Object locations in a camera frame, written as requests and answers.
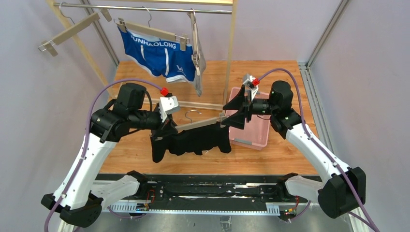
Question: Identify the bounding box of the wooden clip hanger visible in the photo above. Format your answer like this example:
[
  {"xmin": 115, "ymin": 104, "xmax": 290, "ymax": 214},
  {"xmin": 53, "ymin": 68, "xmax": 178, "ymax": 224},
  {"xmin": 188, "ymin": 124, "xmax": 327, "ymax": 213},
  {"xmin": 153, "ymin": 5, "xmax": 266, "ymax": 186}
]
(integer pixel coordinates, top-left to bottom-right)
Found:
[
  {"xmin": 150, "ymin": 113, "xmax": 227, "ymax": 139},
  {"xmin": 38, "ymin": 0, "xmax": 113, "ymax": 57}
]

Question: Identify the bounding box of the black underwear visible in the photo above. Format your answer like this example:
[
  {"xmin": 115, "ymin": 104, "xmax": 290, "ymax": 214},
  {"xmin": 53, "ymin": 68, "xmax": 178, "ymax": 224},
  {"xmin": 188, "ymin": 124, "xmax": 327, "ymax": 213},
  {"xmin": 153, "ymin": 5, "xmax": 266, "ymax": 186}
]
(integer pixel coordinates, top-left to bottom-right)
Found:
[{"xmin": 151, "ymin": 122, "xmax": 232, "ymax": 163}]

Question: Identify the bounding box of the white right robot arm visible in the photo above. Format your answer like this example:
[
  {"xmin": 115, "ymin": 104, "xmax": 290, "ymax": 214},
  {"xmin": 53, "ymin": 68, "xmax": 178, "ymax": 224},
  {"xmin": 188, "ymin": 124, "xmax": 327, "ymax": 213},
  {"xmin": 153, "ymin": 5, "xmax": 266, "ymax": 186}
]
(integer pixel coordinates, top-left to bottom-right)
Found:
[{"xmin": 222, "ymin": 81, "xmax": 366, "ymax": 218}]

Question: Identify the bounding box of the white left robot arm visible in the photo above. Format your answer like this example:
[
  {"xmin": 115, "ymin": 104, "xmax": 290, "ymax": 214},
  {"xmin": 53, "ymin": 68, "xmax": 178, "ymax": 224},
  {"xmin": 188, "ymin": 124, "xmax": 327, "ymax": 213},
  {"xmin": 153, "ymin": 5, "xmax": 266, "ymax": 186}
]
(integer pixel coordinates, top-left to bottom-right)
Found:
[{"xmin": 41, "ymin": 81, "xmax": 180, "ymax": 228}]

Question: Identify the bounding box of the grey underwear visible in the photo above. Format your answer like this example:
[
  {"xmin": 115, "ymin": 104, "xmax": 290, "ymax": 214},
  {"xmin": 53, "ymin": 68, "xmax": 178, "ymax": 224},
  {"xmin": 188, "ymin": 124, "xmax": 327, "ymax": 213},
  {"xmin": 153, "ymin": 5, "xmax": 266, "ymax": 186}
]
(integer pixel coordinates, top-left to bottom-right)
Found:
[{"xmin": 191, "ymin": 19, "xmax": 206, "ymax": 97}]

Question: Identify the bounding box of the wooden hanger with grey underwear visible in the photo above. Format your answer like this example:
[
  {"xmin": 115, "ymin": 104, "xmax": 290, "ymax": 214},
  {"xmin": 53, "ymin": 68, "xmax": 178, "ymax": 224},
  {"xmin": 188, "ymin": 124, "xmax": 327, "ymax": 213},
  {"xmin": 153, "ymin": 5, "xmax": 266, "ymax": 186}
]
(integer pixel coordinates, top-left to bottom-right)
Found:
[{"xmin": 188, "ymin": 8, "xmax": 201, "ymax": 76}]

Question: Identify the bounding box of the blue underwear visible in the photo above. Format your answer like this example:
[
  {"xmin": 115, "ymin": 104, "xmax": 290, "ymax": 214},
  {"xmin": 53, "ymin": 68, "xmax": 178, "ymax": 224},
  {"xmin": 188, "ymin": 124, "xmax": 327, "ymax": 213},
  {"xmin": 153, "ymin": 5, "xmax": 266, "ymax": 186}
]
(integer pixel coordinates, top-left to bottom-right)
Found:
[{"xmin": 118, "ymin": 29, "xmax": 196, "ymax": 83}]

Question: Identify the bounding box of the wooden hanger with blue underwear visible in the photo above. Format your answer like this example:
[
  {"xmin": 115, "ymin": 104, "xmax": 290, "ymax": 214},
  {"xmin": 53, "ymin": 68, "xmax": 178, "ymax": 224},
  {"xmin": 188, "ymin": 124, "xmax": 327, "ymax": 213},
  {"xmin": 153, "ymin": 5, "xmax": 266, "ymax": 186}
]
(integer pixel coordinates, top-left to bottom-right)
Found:
[{"xmin": 116, "ymin": 6, "xmax": 189, "ymax": 51}]

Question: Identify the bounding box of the empty wooden clip hanger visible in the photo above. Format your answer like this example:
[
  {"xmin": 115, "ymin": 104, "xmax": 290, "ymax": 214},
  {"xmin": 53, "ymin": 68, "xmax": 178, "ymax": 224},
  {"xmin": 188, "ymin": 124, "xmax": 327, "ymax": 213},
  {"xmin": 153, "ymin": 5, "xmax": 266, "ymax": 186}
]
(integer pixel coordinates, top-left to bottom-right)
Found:
[{"xmin": 38, "ymin": 0, "xmax": 113, "ymax": 57}]

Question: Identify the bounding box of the pink plastic laundry basket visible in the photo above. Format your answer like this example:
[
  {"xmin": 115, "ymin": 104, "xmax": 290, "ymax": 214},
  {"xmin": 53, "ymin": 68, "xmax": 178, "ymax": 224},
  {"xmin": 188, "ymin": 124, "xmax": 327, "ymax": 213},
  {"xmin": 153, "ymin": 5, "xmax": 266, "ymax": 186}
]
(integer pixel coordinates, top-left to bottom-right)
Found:
[{"xmin": 224, "ymin": 87, "xmax": 271, "ymax": 151}]

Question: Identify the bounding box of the metal hanging rod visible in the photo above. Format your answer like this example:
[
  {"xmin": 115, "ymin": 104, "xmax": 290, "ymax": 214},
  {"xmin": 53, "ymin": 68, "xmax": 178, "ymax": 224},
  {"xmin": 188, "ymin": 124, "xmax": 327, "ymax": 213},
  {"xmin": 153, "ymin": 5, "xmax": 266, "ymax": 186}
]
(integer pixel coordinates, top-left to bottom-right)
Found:
[{"xmin": 52, "ymin": 2, "xmax": 233, "ymax": 15}]

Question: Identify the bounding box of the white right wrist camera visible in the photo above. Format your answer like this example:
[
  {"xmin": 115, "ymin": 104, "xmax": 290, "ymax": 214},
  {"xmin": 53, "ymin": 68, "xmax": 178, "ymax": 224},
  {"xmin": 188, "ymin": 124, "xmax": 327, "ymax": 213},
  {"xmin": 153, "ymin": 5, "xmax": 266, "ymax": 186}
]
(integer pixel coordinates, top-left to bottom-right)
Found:
[{"xmin": 242, "ymin": 73, "xmax": 260, "ymax": 101}]

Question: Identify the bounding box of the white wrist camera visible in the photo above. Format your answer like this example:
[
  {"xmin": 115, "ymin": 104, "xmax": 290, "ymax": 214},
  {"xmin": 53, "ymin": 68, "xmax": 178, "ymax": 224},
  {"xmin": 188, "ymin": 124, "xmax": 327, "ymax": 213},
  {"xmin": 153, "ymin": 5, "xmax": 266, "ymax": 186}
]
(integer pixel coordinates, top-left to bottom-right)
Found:
[
  {"xmin": 242, "ymin": 73, "xmax": 260, "ymax": 101},
  {"xmin": 159, "ymin": 96, "xmax": 180, "ymax": 123}
]

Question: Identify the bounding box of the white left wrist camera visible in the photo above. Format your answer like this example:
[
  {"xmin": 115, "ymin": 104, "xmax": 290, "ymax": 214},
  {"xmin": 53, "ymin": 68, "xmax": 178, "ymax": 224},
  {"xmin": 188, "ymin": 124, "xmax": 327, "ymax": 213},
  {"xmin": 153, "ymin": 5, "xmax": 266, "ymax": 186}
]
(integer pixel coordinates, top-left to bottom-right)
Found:
[{"xmin": 159, "ymin": 96, "xmax": 180, "ymax": 123}]

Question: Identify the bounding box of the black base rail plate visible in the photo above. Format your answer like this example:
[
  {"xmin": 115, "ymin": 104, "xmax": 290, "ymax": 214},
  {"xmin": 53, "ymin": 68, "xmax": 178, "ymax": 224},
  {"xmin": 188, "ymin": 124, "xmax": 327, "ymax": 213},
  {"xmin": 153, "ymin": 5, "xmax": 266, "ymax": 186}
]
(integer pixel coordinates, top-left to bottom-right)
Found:
[{"xmin": 117, "ymin": 174, "xmax": 298, "ymax": 212}]

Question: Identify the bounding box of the wooden clothes rack frame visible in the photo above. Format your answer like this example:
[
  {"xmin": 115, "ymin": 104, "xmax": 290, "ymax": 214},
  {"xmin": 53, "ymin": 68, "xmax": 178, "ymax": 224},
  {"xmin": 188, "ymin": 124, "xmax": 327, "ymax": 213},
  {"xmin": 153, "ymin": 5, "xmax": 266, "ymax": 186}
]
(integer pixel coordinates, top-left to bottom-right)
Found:
[{"xmin": 47, "ymin": 0, "xmax": 237, "ymax": 111}]

